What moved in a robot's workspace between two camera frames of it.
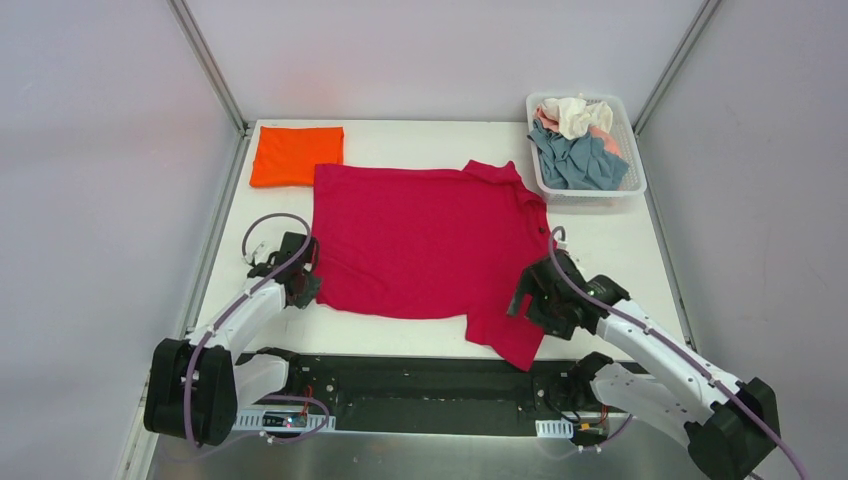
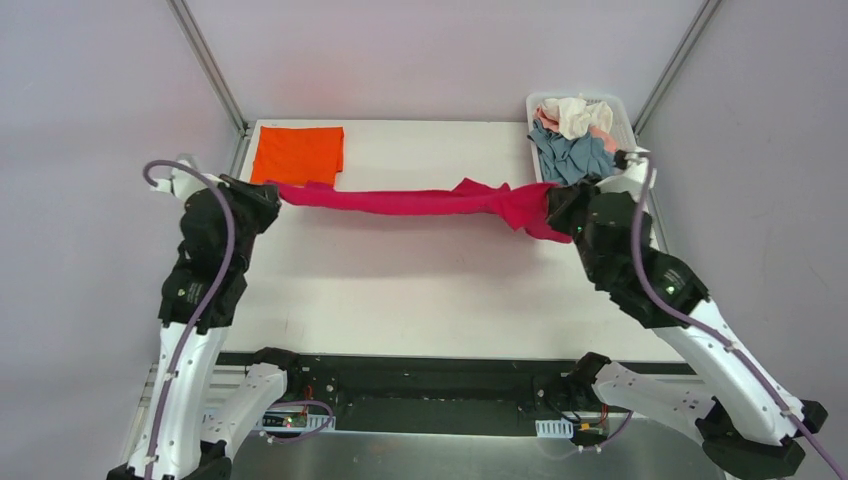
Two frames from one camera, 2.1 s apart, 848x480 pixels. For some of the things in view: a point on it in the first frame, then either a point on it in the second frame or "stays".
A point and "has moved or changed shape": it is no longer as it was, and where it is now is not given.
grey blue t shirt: [582, 163] stays
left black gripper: [304, 285] -> [263, 198]
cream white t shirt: [576, 118] stays
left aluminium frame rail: [202, 44] stays
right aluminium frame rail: [697, 26] stays
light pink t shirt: [552, 125] stays
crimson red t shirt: [437, 244] has moved or changed shape
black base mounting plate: [421, 393] stays
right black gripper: [532, 299] -> [566, 206]
